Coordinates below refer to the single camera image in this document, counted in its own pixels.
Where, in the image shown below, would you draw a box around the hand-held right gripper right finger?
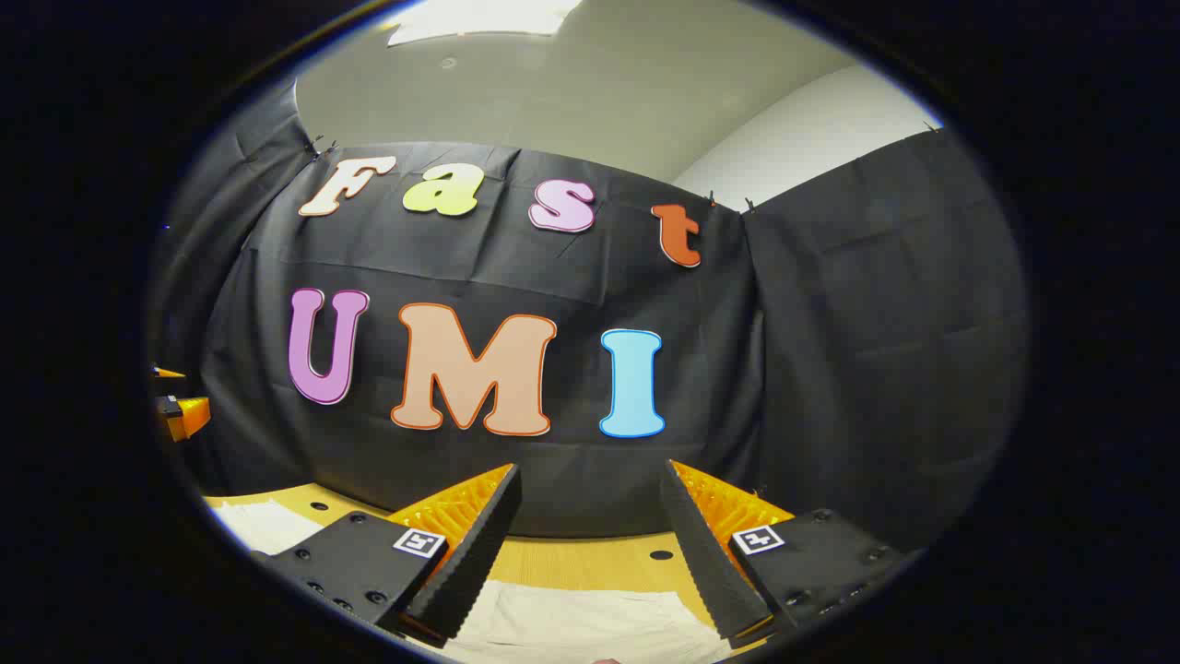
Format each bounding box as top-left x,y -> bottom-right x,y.
658,459 -> 909,651

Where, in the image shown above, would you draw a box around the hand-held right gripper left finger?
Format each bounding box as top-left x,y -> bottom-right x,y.
249,463 -> 523,646

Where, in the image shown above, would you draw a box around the white jeans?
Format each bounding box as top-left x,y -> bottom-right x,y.
210,498 -> 734,664

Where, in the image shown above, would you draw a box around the black backdrop cloth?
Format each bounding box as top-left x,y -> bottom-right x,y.
147,78 -> 1032,554

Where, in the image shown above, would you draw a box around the ceiling light panel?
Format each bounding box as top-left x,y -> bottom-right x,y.
385,0 -> 584,47

